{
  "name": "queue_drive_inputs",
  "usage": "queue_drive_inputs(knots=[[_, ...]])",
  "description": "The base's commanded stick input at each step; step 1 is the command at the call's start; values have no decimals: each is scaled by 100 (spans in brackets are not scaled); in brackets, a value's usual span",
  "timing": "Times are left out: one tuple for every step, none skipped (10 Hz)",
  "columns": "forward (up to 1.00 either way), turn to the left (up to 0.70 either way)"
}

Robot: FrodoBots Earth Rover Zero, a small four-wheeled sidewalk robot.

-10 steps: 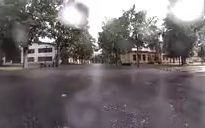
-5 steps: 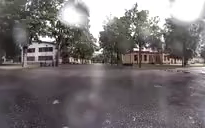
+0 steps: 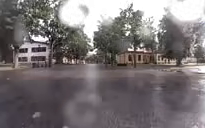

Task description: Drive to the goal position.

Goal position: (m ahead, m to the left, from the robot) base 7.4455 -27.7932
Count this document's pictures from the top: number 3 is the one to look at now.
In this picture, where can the row of large trees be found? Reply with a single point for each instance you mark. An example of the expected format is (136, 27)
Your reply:
(113, 36)

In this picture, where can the grey wet asphalt road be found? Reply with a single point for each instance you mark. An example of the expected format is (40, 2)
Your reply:
(100, 96)

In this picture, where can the white building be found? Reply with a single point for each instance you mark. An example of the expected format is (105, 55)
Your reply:
(32, 53)

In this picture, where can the pale pavement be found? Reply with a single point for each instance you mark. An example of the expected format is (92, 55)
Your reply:
(203, 69)

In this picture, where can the yellow low building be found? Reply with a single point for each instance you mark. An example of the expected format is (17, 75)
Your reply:
(141, 57)

